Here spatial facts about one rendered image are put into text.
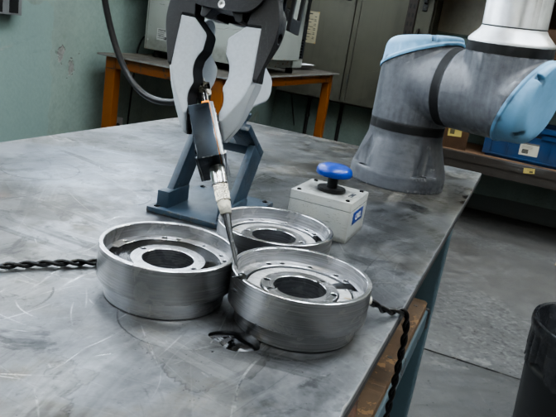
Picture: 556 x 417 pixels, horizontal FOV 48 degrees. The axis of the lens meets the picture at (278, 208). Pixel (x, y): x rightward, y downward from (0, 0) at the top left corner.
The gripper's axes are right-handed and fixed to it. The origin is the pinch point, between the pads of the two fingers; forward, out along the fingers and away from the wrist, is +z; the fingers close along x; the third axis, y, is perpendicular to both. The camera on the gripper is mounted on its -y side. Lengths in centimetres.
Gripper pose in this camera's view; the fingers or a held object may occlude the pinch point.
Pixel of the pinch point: (203, 121)
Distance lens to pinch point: 51.0
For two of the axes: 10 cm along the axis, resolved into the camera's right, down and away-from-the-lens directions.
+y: 3.7, -0.7, 9.3
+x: -9.0, -2.6, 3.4
